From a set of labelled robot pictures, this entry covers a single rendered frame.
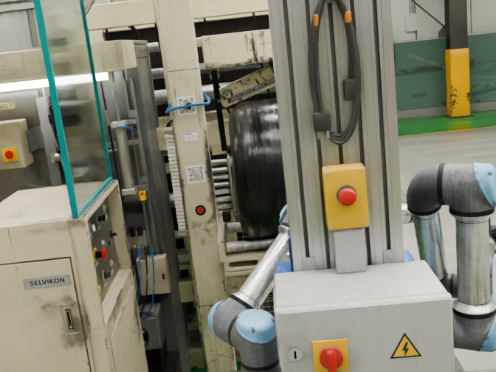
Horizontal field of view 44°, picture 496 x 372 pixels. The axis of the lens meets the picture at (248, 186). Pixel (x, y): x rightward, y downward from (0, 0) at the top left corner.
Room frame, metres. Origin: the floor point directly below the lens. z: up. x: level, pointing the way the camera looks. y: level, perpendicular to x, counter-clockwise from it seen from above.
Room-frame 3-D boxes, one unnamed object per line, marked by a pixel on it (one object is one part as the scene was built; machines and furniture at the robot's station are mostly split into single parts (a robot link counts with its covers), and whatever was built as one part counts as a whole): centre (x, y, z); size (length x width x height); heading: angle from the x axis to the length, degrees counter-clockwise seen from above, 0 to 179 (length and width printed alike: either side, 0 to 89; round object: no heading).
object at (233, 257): (2.49, -0.04, 0.84); 0.36 x 0.09 x 0.06; 90
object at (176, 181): (2.59, 0.30, 1.19); 0.05 x 0.04 x 0.48; 0
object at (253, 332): (1.69, 0.03, 0.88); 0.13 x 0.12 x 0.14; 34
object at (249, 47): (2.93, -0.17, 1.71); 0.61 x 0.25 x 0.15; 90
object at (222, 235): (2.64, 0.14, 0.90); 0.40 x 0.03 x 0.10; 0
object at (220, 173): (3.02, 0.18, 1.05); 0.20 x 0.15 x 0.30; 90
